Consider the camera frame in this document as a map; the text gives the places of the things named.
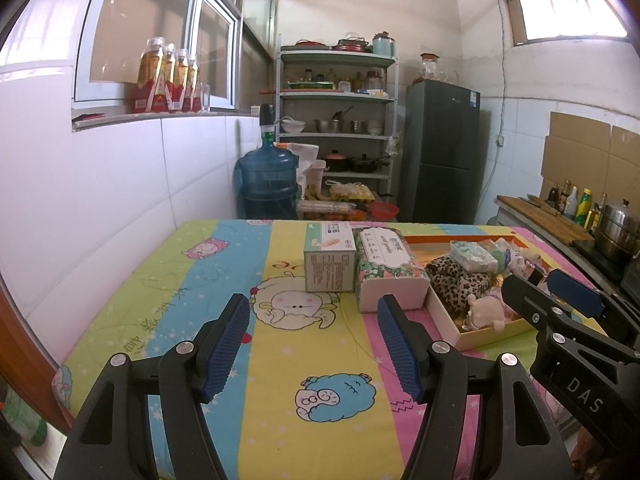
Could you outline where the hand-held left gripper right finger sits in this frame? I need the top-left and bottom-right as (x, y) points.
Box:
(376, 295), (576, 480)

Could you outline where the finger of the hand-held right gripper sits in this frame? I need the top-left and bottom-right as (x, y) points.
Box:
(547, 268), (640, 346)
(501, 275), (626, 361)

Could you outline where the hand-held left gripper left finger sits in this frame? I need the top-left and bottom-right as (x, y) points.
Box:
(52, 292), (251, 480)

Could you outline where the plush toy purple dress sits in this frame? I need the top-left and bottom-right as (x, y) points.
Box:
(507, 250), (543, 281)

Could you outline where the plush toy pink dress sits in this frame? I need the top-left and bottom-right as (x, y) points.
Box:
(460, 292), (508, 333)

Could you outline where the orange cardboard box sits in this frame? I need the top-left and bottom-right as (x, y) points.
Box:
(402, 232), (556, 352)

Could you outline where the green plastic packet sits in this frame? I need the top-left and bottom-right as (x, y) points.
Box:
(487, 236), (513, 266)

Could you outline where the white patterned cloth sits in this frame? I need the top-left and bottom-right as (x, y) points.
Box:
(449, 240), (499, 273)

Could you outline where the leopard print cloth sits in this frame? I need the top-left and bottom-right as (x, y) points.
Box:
(424, 255), (493, 318)

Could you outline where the black induction cooker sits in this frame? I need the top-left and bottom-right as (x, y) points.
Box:
(572, 237), (640, 281)

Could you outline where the grey kitchen counter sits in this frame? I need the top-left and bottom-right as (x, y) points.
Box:
(487, 200), (640, 301)

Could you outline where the grey gas stove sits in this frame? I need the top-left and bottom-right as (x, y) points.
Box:
(620, 260), (640, 291)

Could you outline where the steel steamer pot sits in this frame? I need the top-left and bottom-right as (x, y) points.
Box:
(594, 200), (640, 261)

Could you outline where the wooden chopping board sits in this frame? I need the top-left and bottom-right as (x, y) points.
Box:
(495, 195), (593, 247)

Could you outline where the dark oil bottle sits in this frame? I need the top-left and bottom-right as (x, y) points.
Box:
(590, 192), (608, 233)

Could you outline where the floral tissue pack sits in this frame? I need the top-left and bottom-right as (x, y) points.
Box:
(351, 226), (431, 313)

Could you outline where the green yellow bottle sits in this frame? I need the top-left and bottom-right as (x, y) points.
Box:
(575, 188), (592, 226)

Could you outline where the cartoon printed blanket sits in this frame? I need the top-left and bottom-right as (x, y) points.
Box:
(52, 217), (616, 480)

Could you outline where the green face mask box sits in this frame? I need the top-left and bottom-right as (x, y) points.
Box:
(303, 221), (357, 293)

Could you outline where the clear box of oranges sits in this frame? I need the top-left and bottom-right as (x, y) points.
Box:
(296, 200), (368, 221)

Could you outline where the egg tray in bag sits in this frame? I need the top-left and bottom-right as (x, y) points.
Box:
(327, 180), (376, 203)

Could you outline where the dark grey fridge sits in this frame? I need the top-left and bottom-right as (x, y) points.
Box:
(398, 79), (482, 224)

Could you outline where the blue water jug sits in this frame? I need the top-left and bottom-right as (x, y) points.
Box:
(237, 142), (301, 221)

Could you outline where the black wok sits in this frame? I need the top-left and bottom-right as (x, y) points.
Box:
(348, 154), (392, 173)

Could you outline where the red cooking pot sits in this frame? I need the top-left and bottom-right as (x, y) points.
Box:
(322, 149), (350, 172)

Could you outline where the white flour sack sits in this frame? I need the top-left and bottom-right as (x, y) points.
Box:
(277, 142), (320, 191)

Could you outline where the black white water pump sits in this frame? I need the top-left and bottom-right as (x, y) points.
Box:
(257, 104), (281, 146)

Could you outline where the large glass jar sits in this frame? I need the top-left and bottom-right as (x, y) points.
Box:
(420, 53), (448, 82)

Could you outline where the white metal shelf rack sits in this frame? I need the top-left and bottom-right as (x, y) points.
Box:
(276, 42), (401, 201)

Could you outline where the row of seasoning jars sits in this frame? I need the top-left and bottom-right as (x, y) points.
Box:
(299, 67), (365, 91)

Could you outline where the teal storage jar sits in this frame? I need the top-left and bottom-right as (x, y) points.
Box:
(371, 31), (396, 56)

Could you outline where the red lidded pan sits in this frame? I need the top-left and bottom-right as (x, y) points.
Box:
(334, 34), (370, 52)

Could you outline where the sliding aluminium window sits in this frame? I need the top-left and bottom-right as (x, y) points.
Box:
(72, 0), (276, 111)

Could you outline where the cardboard wall sheet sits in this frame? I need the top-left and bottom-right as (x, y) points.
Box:
(540, 111), (612, 198)
(607, 125), (640, 201)

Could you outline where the wooden bed frame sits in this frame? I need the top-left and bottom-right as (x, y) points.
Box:
(0, 270), (68, 436)

